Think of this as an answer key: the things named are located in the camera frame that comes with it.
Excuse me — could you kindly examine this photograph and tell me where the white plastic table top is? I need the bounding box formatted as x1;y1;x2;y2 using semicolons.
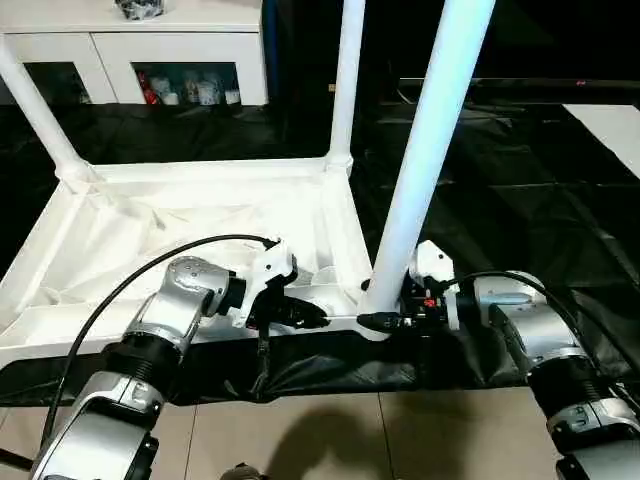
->
0;152;393;370

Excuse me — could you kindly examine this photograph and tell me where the black plastic mat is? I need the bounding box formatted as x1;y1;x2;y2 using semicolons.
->
0;100;640;407

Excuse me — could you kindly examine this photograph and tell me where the dark robot torso part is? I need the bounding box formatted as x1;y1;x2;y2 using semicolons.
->
220;463;271;480

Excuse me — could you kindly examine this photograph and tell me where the white flat board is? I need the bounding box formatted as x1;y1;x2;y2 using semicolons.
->
562;103;640;181

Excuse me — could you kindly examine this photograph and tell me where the black flat screen television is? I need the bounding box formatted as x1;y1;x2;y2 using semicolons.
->
370;0;640;106

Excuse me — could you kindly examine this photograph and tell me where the white glass-door cabinet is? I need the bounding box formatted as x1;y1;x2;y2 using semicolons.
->
0;0;269;106

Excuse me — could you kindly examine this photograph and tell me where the small grey cabinet ornament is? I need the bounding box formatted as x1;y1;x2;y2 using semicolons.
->
114;0;167;22

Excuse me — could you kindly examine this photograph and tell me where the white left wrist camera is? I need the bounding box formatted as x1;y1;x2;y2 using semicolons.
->
234;239;300;332

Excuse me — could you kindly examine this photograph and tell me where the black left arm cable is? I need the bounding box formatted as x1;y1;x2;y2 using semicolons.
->
38;234;282;453

